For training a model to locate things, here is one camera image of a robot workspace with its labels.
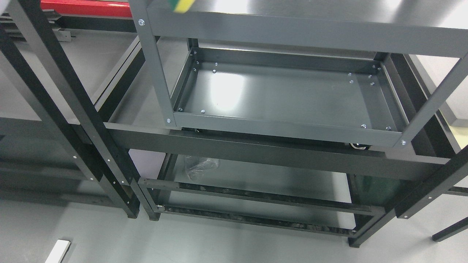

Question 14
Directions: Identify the green yellow sponge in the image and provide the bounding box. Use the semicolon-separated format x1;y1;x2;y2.
168;0;195;14

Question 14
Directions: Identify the grey metal shelf cart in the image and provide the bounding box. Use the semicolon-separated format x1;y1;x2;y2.
129;0;467;148

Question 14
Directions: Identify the black metal shelf rack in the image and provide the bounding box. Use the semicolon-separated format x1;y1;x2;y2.
1;0;467;248

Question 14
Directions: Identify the clear plastic bag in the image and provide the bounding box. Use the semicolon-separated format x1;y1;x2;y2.
184;155;220;181

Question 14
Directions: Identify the red metal beam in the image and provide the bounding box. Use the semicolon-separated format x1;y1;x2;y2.
40;0;132;18

